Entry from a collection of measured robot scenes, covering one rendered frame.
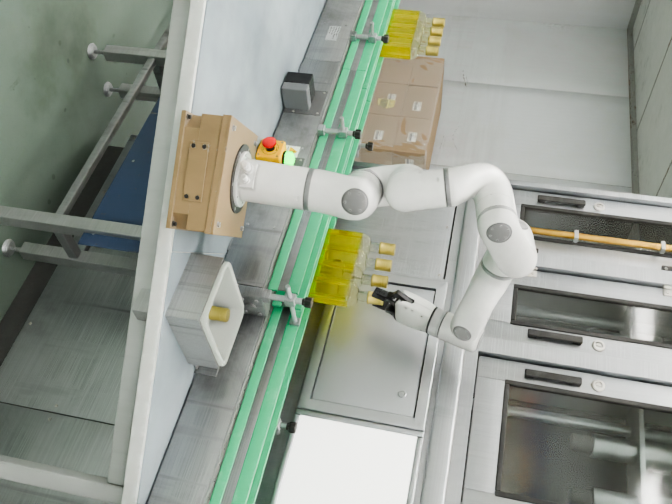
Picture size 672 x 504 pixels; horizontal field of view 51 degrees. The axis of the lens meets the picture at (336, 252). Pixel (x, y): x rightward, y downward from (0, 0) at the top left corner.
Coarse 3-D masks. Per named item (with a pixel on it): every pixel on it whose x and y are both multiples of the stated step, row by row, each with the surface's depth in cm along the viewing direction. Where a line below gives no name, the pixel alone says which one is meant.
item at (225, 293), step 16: (224, 272) 157; (224, 288) 167; (208, 304) 151; (224, 304) 173; (240, 304) 172; (208, 320) 171; (240, 320) 173; (208, 336) 153; (224, 336) 170; (224, 352) 168
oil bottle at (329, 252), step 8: (328, 248) 197; (336, 248) 197; (344, 248) 197; (352, 248) 197; (320, 256) 196; (328, 256) 195; (336, 256) 195; (344, 256) 195; (352, 256) 195; (360, 256) 195; (360, 264) 194
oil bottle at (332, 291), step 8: (320, 280) 190; (328, 280) 190; (336, 280) 190; (344, 280) 190; (312, 288) 189; (320, 288) 189; (328, 288) 188; (336, 288) 188; (344, 288) 188; (352, 288) 188; (312, 296) 190; (320, 296) 189; (328, 296) 188; (336, 296) 188; (344, 296) 187; (352, 296) 187; (336, 304) 191; (344, 304) 190; (352, 304) 189
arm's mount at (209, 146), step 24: (192, 120) 146; (216, 120) 143; (192, 144) 143; (216, 144) 143; (240, 144) 153; (192, 168) 144; (216, 168) 143; (192, 192) 144; (216, 192) 143; (168, 216) 144; (192, 216) 144; (216, 216) 143; (240, 216) 163
